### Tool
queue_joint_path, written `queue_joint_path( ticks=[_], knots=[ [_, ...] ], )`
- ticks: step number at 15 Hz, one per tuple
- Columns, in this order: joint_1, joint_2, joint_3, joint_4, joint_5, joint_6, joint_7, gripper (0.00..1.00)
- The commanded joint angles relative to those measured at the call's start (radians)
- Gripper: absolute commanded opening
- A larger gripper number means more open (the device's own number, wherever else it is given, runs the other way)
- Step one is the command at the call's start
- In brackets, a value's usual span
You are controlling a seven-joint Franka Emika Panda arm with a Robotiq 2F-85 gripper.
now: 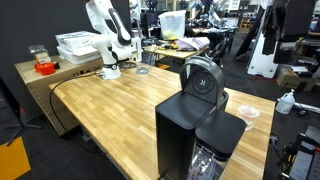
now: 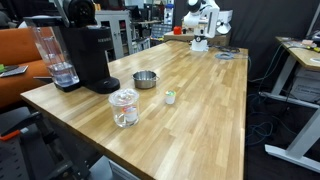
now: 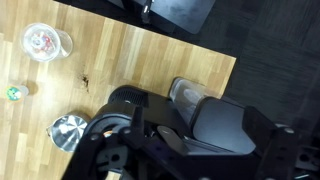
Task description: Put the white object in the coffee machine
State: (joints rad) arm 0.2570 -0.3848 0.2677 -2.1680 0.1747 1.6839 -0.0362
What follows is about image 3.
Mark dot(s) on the spilled coffee grounds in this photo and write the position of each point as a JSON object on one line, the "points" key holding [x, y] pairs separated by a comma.
{"points": [[85, 81]]}

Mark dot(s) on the clear water tank black lid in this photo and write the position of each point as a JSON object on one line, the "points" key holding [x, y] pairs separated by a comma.
{"points": [[223, 126]]}

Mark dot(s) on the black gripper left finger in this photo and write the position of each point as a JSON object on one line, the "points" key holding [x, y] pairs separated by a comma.
{"points": [[100, 150]]}

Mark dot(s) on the white coffee pod green lid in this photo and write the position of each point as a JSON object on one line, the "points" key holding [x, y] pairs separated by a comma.
{"points": [[14, 93]]}

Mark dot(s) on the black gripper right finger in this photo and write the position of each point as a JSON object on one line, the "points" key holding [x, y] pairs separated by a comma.
{"points": [[283, 153]]}

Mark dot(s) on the clear glass cup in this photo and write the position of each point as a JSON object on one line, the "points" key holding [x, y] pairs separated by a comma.
{"points": [[41, 41]]}

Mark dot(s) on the black Keurig coffee machine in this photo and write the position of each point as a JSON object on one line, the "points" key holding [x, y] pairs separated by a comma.
{"points": [[156, 113]]}

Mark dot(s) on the small stainless steel pot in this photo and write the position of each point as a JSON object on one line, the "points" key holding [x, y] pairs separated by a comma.
{"points": [[66, 133]]}

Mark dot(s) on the white coffee pod red label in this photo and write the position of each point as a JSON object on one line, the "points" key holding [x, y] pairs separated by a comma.
{"points": [[41, 42]]}

